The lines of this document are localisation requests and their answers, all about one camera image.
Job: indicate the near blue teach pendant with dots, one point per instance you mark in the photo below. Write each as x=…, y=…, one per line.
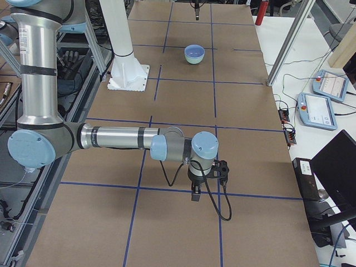
x=316, y=111

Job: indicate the red cylinder bottle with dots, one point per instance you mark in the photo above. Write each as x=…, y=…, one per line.
x=261, y=12

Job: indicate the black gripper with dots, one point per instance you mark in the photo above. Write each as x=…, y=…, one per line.
x=195, y=181
x=197, y=11

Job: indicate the blue ceramic bowl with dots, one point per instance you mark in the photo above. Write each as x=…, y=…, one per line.
x=194, y=51

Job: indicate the black computer monitor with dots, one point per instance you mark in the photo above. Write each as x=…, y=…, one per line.
x=334, y=166

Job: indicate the black orange terminal block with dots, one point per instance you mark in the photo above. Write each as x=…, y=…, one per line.
x=289, y=134
x=284, y=115

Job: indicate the black desktop computer box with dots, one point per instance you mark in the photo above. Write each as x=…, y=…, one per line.
x=306, y=180

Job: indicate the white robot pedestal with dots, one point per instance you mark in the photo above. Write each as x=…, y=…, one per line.
x=127, y=73

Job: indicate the blue teach pendant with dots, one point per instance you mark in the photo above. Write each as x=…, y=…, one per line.
x=330, y=84
x=316, y=111

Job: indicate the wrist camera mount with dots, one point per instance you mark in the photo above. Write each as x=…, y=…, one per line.
x=219, y=170

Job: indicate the aluminium frame post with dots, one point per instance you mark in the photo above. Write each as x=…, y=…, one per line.
x=296, y=26

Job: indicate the far blue teach pendant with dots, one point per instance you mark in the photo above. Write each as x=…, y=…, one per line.
x=330, y=84

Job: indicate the green ceramic bowl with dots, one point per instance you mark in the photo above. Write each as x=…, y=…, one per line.
x=194, y=59

